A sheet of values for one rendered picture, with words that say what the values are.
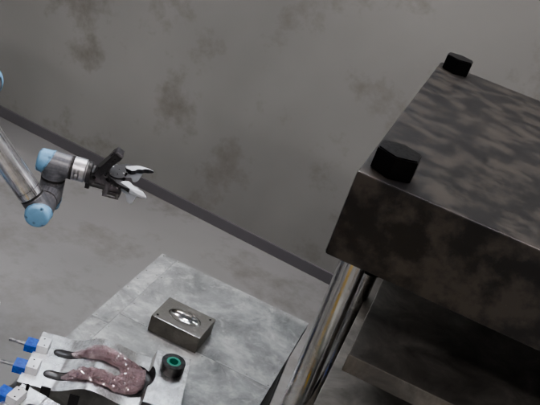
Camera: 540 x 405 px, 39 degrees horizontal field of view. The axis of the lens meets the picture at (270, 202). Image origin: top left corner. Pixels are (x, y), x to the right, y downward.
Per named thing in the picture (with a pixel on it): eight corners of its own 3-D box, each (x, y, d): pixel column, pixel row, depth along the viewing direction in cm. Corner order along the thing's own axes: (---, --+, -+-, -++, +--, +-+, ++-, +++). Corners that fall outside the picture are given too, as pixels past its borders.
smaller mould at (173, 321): (147, 329, 283) (151, 314, 280) (165, 311, 297) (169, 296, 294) (194, 353, 280) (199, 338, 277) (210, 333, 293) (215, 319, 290)
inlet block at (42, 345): (5, 349, 248) (7, 337, 245) (10, 341, 252) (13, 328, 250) (44, 361, 249) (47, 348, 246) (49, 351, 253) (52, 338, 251)
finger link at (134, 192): (143, 209, 239) (123, 194, 242) (147, 194, 235) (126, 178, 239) (137, 212, 236) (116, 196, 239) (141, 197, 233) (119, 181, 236)
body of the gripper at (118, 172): (124, 187, 247) (87, 177, 246) (129, 165, 243) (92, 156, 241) (120, 201, 241) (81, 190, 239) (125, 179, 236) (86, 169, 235)
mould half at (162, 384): (14, 394, 236) (19, 367, 231) (40, 344, 259) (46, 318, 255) (170, 437, 240) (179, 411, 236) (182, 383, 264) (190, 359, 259)
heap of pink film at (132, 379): (57, 383, 238) (62, 364, 234) (73, 348, 254) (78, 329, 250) (138, 405, 240) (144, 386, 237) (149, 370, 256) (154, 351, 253)
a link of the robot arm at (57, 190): (29, 213, 238) (34, 182, 233) (38, 197, 248) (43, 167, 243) (54, 219, 239) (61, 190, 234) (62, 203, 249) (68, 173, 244)
